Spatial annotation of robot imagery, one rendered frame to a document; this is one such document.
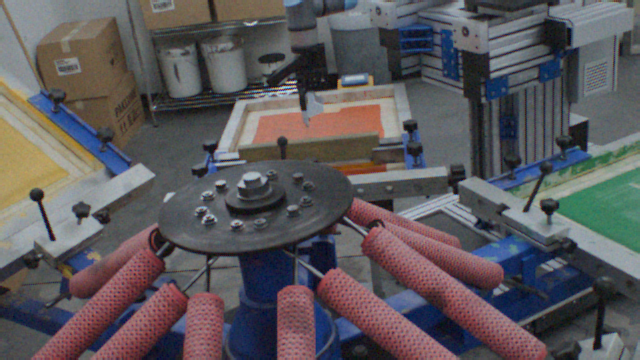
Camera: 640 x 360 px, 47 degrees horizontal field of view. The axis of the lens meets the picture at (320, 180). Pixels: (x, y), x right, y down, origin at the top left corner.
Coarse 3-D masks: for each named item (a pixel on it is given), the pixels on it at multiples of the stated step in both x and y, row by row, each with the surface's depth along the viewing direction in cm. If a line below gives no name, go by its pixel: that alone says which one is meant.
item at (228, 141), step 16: (288, 96) 255; (320, 96) 253; (336, 96) 252; (352, 96) 252; (368, 96) 252; (384, 96) 252; (400, 96) 241; (240, 112) 246; (400, 112) 228; (240, 128) 240; (400, 128) 217; (224, 144) 222
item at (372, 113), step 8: (376, 104) 247; (344, 112) 244; (352, 112) 243; (360, 112) 242; (368, 112) 241; (376, 112) 240; (368, 120) 235; (376, 120) 234; (368, 128) 228; (376, 128) 228; (384, 136) 221; (360, 168) 202; (368, 168) 202; (376, 168) 201; (384, 168) 200
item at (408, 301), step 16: (320, 240) 150; (304, 256) 151; (320, 256) 152; (336, 256) 155; (304, 272) 146; (320, 272) 153; (160, 288) 142; (400, 304) 132; (416, 304) 132; (336, 320) 130; (416, 320) 132; (432, 320) 134; (448, 320) 135; (112, 336) 136; (176, 336) 134; (224, 336) 130; (352, 336) 126; (464, 336) 132; (176, 352) 136
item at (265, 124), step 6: (282, 114) 250; (288, 114) 249; (294, 114) 248; (300, 114) 248; (264, 120) 247; (270, 120) 246; (276, 120) 245; (282, 120) 245; (288, 120) 244; (294, 120) 243; (300, 120) 242; (258, 126) 242; (264, 126) 242; (270, 126) 241; (258, 132) 237; (264, 132) 237; (270, 132) 236; (258, 138) 232; (264, 138) 232
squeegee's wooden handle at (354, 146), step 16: (256, 144) 200; (272, 144) 198; (288, 144) 198; (304, 144) 197; (320, 144) 197; (336, 144) 197; (352, 144) 197; (368, 144) 197; (240, 160) 200; (256, 160) 200; (272, 160) 200; (320, 160) 199; (336, 160) 199
